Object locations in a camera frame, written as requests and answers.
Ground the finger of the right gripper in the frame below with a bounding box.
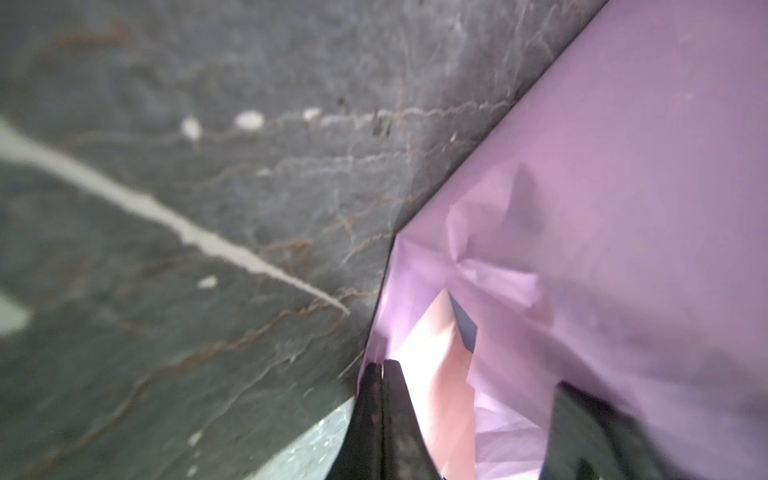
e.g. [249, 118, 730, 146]
[539, 382, 679, 480]

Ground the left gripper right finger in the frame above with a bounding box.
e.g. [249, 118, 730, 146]
[382, 360, 442, 480]

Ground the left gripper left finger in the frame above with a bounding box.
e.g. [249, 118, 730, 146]
[326, 363, 383, 480]

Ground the pink wrapping paper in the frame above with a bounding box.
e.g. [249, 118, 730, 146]
[366, 1, 767, 479]

